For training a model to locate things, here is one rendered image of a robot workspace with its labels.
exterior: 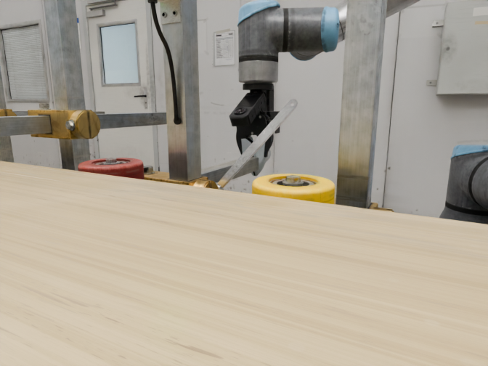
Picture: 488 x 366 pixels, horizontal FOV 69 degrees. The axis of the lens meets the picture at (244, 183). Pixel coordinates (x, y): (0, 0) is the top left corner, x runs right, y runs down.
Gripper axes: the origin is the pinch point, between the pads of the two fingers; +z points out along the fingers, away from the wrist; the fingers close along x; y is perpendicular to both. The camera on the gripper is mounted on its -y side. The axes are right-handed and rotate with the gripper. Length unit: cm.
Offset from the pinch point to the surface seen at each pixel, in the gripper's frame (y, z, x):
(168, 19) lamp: -33.2, -26.7, -3.7
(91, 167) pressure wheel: -45.4, -8.4, -0.9
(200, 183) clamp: -32.4, -4.4, -7.5
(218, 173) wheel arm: -17.9, -2.8, -1.5
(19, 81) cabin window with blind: 219, -45, 461
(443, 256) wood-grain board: -53, -8, -38
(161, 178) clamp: -33.2, -4.7, -0.9
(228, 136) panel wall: 231, 17, 144
